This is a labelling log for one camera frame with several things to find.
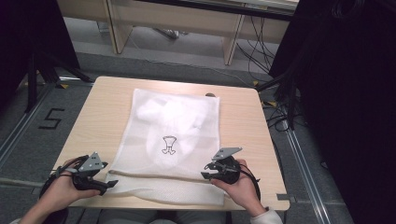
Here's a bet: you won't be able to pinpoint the light wooden desk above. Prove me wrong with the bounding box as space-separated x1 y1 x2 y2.
56 0 301 66

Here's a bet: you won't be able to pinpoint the white mesh laundry bag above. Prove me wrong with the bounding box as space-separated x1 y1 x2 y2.
105 88 226 207

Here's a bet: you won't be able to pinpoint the grey power strip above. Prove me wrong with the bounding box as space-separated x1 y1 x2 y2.
152 27 190 41

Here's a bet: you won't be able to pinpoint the person's left hand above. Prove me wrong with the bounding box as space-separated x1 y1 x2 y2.
39 158 103 217

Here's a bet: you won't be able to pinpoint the black floor cables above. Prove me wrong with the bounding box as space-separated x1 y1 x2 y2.
262 98 301 133

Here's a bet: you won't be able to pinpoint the metal floor rail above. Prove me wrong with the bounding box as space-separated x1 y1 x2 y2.
283 127 332 224
0 83 54 170

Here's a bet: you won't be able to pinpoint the bundle of black hanging cables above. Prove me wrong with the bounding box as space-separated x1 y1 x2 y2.
235 15 276 77

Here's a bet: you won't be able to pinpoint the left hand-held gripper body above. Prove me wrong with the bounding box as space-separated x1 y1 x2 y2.
72 151 109 191

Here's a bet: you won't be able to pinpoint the black tape number marking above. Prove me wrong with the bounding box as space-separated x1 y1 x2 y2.
37 107 66 131

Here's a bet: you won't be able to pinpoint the person's right hand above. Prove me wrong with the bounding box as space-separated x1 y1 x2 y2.
210 159 266 217

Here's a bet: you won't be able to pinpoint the black tripod stand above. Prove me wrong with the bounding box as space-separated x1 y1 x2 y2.
23 51 94 114
255 60 301 131

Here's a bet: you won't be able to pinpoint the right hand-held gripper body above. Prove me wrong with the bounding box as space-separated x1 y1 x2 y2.
211 147 244 186

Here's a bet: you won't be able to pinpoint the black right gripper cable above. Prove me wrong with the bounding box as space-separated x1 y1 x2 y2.
238 162 262 201

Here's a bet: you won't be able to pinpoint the black curtain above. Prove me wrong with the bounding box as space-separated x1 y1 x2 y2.
268 0 396 224
0 0 81 105

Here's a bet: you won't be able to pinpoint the white garment with black print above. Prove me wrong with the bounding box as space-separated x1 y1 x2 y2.
135 95 210 163

